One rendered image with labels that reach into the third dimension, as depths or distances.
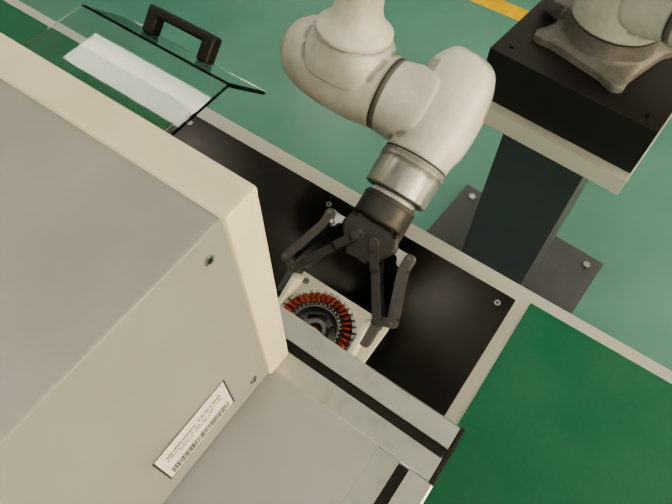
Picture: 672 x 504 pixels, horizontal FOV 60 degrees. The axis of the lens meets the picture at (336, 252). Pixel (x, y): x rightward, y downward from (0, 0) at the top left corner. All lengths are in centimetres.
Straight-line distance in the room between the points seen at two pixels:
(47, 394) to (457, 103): 61
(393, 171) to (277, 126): 139
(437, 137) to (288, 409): 43
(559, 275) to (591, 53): 90
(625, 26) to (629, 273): 104
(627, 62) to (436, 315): 53
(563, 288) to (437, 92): 116
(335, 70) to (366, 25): 7
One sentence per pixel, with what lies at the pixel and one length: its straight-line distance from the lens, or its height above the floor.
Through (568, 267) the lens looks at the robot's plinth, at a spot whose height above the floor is 2.
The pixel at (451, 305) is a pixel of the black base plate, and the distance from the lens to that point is 86.
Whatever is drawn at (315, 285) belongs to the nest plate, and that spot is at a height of 78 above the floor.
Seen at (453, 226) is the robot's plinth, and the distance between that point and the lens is 185.
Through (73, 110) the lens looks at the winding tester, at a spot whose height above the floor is 132.
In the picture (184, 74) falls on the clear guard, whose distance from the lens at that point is 71.
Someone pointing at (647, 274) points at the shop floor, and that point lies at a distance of 198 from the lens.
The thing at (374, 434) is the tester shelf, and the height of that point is 112.
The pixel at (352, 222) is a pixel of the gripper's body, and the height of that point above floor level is 89.
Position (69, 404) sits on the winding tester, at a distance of 26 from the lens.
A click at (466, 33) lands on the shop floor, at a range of 251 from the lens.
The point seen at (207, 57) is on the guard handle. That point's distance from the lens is 76.
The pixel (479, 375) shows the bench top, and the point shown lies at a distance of 85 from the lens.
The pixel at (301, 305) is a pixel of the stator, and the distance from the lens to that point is 79.
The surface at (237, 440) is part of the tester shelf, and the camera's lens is 43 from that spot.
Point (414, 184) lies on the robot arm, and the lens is 74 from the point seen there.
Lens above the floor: 153
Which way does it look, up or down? 59 degrees down
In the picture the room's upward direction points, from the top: straight up
